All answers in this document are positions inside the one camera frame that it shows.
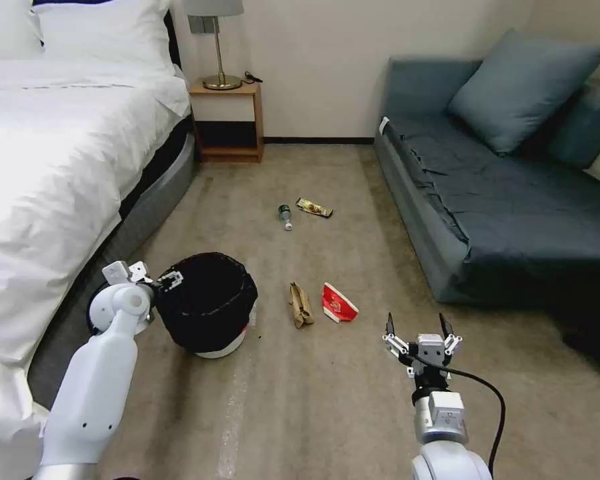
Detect large blue cushion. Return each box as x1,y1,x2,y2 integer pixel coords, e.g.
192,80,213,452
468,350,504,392
447,27,600,157

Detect white bin with black bag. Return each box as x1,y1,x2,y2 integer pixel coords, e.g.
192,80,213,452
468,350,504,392
155,252,259,360

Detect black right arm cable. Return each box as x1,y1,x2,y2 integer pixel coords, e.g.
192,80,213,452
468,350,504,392
429,365,507,479

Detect large white pillow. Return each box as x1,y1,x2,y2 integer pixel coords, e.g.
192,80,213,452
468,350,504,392
31,0,177,77

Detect red and white paper box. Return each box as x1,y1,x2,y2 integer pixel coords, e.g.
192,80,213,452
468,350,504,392
321,282,359,325

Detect brown snack wrapper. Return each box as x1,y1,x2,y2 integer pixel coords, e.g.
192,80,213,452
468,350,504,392
295,197,335,219

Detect grey wall switch plate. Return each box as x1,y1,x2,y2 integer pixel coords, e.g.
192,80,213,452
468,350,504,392
187,14,221,35

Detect brass table lamp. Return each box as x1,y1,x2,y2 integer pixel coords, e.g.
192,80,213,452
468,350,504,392
183,0,245,91

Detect white bed duvet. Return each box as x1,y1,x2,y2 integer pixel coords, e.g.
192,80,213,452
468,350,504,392
0,59,192,480

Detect dark headboard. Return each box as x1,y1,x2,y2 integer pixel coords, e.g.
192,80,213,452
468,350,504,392
163,9,185,72

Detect wooden nightstand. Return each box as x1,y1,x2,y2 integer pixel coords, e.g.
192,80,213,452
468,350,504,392
187,81,265,165

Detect grey bed base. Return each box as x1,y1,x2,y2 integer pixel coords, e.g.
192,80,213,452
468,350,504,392
27,117,199,412

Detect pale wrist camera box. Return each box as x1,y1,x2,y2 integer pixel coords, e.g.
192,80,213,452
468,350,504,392
417,334,445,370

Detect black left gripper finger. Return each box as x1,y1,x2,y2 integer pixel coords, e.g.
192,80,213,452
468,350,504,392
157,271,187,293

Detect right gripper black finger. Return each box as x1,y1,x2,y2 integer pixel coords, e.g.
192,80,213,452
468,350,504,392
381,312,412,362
439,313,464,359

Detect blue grey sofa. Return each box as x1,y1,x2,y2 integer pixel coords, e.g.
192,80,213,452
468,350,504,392
373,55,600,307

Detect crumpled brown paper bag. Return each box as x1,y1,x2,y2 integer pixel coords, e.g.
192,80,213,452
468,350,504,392
288,282,315,329

